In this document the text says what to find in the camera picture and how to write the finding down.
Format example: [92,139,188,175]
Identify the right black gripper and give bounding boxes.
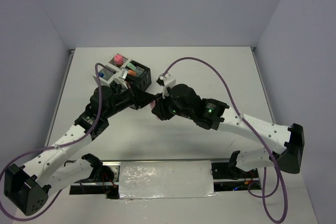
[152,87,193,121]

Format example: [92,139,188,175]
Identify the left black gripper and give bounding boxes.
[103,81,154,119]

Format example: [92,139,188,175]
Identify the pink utility knife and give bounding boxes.
[150,100,156,109]

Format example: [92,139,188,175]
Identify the orange cap highlighter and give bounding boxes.
[128,70,137,77]

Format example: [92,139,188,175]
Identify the green highlighter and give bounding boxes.
[127,62,139,72]

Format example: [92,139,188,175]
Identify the pink cap glue bottle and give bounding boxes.
[113,54,124,68]

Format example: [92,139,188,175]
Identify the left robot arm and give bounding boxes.
[1,84,156,221]

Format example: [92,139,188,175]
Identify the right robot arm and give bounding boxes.
[151,84,304,177]

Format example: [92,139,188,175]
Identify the white slotted container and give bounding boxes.
[93,56,131,89]

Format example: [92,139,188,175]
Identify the silver foil covered plate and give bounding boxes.
[119,161,215,199]

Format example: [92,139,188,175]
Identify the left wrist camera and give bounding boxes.
[113,67,129,86]

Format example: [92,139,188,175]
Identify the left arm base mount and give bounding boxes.
[69,162,121,199]

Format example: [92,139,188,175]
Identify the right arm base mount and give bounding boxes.
[211,161,261,193]

